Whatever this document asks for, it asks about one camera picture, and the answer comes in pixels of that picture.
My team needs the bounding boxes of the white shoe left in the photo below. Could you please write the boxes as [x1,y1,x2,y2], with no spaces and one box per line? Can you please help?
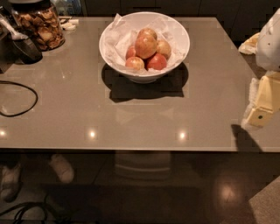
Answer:
[0,164,21,202]

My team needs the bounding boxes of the large top red-yellow apple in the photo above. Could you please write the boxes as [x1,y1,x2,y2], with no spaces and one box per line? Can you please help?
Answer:
[135,35,157,60]

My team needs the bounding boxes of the black round device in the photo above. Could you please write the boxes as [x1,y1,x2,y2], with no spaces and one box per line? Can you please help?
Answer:
[12,38,43,65]

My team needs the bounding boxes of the front left apple in bowl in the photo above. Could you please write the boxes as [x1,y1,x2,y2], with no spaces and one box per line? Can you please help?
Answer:
[125,57,144,70]

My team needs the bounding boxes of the white spoon handle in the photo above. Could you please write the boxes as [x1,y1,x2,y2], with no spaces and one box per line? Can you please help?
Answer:
[0,16,28,40]

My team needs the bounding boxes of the black cable on table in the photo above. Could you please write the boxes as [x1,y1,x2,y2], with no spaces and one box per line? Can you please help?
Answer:
[0,80,39,118]

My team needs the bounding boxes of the white shoe right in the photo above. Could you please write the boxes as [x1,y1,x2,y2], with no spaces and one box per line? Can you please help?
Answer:
[49,154,74,184]

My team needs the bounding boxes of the front right red apple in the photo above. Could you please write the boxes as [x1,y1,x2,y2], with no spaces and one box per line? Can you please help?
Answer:
[146,53,167,70]

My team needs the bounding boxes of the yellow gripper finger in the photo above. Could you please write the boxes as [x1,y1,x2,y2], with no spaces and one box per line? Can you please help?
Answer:
[246,72,280,127]
[238,33,259,55]

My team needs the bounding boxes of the glass jar of dried chips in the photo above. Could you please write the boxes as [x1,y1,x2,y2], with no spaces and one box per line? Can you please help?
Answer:
[8,0,65,51]

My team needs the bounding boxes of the white small items on table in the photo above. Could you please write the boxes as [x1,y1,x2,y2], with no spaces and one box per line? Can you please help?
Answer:
[59,17,79,31]

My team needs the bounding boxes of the white paper bowl liner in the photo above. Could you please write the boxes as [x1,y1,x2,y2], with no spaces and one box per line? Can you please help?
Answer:
[103,12,186,74]

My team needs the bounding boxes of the white ceramic bowl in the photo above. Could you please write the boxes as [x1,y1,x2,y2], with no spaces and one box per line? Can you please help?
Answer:
[98,10,191,85]

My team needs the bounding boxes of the black floor cables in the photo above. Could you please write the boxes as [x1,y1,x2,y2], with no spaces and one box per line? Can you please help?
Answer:
[0,192,71,224]

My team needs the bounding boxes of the right apple in bowl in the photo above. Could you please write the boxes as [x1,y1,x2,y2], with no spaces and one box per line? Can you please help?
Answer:
[157,39,172,60]

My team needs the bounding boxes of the back apple in bowl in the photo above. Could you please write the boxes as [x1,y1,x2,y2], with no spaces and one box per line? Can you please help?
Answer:
[137,27,158,39]

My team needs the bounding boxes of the left red apple in bowl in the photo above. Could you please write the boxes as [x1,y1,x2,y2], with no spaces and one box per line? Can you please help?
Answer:
[125,45,136,60]

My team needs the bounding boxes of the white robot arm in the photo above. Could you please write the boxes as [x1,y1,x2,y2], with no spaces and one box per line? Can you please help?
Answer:
[239,9,280,130]

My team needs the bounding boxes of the white shoe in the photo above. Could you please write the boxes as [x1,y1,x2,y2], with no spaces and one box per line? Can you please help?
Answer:
[0,164,21,202]
[49,154,74,184]

